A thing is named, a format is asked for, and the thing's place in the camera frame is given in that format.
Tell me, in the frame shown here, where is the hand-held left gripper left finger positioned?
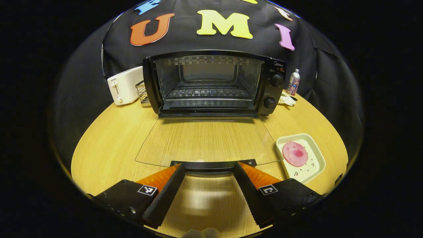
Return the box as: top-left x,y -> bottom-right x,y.
94,163 -> 185,229

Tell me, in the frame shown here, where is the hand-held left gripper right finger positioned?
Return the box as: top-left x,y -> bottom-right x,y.
233,162 -> 323,229

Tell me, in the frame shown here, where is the pink round ham slice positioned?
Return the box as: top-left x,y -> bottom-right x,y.
282,141 -> 309,167

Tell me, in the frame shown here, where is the cream square plate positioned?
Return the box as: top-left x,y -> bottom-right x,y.
276,133 -> 326,184

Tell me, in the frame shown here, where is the black electric oven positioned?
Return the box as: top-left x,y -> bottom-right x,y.
135,50 -> 287,177

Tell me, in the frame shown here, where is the white divided snack dish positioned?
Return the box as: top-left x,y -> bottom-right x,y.
278,91 -> 298,107

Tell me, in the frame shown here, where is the white toaster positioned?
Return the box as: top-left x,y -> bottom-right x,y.
107,66 -> 145,106

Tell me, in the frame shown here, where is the silver drink bottle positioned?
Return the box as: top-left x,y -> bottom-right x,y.
287,69 -> 301,97

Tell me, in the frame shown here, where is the black backdrop cloth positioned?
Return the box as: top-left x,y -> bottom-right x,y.
50,0 -> 365,166

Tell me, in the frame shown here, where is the wire basket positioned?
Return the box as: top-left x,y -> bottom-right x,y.
135,80 -> 152,104

